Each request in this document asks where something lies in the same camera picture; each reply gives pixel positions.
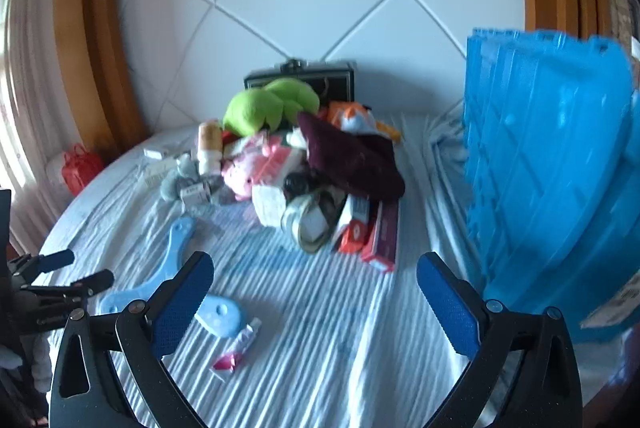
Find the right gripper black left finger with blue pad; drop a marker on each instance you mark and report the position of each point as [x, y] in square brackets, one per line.
[86, 390]

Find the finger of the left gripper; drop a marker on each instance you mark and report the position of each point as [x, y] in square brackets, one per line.
[79, 291]
[28, 266]

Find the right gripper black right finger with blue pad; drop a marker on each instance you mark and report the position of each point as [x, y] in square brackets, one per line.
[545, 391]

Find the small toothpaste tube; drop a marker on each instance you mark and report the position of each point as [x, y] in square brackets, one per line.
[229, 360]

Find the red plastic bag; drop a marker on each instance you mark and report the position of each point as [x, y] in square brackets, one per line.
[80, 167]

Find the grey plush toy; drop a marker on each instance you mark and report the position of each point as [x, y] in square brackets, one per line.
[184, 174]

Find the roll of tape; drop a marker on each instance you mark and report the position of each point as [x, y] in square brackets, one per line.
[310, 219]

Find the pink pig plush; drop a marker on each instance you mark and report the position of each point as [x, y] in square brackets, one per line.
[245, 161]

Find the pink tissue pack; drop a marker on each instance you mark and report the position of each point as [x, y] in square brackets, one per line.
[275, 163]

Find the green plush toy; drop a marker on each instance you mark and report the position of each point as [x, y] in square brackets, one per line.
[268, 107]

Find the blue plastic crate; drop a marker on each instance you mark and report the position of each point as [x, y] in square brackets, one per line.
[552, 131]

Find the black gift box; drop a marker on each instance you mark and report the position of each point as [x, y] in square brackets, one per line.
[331, 80]

